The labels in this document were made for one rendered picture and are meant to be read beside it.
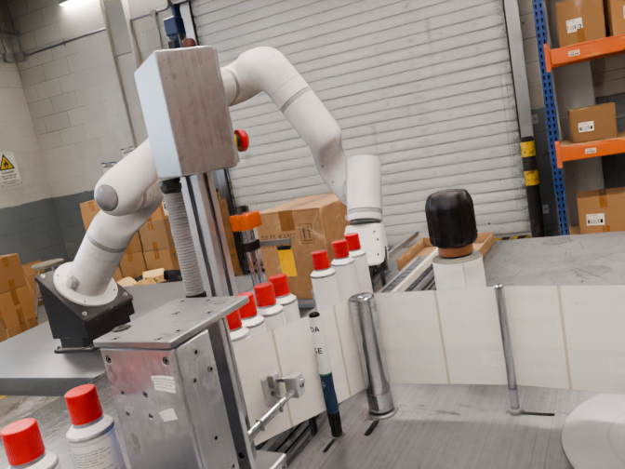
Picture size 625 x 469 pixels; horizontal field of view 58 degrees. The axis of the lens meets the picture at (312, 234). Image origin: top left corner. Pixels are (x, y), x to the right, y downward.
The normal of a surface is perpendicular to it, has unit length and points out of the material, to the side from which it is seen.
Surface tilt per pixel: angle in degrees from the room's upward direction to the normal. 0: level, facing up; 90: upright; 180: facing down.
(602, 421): 0
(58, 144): 90
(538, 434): 0
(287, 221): 90
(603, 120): 90
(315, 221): 90
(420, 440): 0
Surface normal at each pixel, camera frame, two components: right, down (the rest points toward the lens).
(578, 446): -0.18, -0.97
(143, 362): -0.45, 0.23
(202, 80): 0.45, 0.07
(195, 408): 0.87, -0.08
